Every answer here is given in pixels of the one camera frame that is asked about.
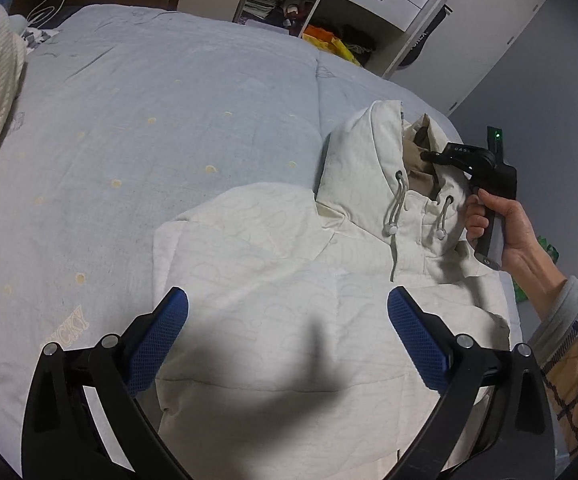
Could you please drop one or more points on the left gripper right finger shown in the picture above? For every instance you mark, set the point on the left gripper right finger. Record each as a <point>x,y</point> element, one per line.
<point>515,440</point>

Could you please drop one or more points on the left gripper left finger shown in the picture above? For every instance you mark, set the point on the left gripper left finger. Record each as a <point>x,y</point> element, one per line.
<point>60,439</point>

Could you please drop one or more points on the white hooded puffer jacket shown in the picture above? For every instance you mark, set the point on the white hooded puffer jacket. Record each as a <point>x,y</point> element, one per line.
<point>288,366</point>

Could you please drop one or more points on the right forearm plaid sleeve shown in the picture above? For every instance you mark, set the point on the right forearm plaid sleeve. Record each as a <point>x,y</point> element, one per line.
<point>555,345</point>

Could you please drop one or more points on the person's right hand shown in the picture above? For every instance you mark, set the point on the person's right hand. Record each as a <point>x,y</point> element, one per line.
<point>517,225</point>

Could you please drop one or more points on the green shopping bag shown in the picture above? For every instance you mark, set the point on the green shopping bag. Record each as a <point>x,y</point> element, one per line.
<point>536,274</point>

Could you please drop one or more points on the black racket bag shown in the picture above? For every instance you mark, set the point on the black racket bag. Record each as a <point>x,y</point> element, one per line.
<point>419,44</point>

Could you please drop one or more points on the white door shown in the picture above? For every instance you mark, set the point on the white door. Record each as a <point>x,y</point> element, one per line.
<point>464,49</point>

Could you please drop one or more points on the white shelf with drawers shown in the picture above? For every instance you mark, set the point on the white shelf with drawers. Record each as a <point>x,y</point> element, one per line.
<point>381,31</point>

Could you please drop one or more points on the orange yellow toy box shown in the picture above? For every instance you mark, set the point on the orange yellow toy box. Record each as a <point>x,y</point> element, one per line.
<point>328,42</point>

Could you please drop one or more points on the light blue bed quilt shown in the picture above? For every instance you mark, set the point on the light blue bed quilt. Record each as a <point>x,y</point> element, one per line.
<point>124,120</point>

